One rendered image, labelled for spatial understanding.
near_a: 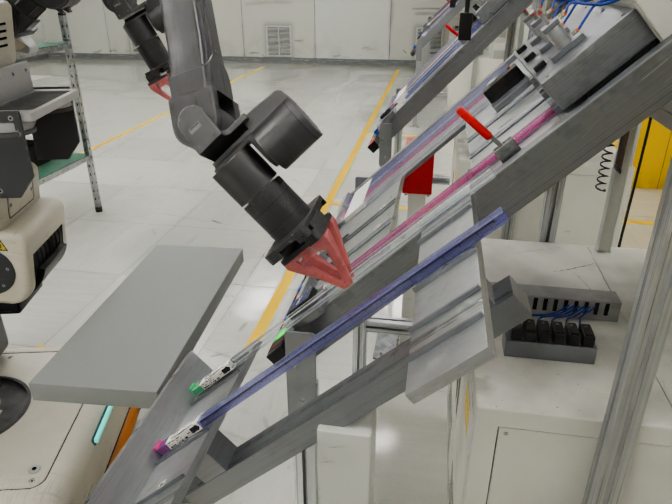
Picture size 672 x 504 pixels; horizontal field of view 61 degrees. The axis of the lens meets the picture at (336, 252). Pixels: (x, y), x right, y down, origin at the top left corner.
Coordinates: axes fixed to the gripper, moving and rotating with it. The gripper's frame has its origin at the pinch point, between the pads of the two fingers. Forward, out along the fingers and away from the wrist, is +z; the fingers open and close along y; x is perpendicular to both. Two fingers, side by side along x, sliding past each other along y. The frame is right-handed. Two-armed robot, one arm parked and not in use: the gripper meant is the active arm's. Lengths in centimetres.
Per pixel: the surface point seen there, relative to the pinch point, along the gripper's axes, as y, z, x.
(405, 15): 898, -8, 42
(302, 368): 11.7, 11.1, 22.2
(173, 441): -12.1, -0.4, 26.1
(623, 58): 19.9, 5.2, -39.9
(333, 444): -14.7, 9.7, 8.0
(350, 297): 16.1, 7.8, 9.4
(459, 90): 485, 69, 17
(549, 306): 46, 45, -7
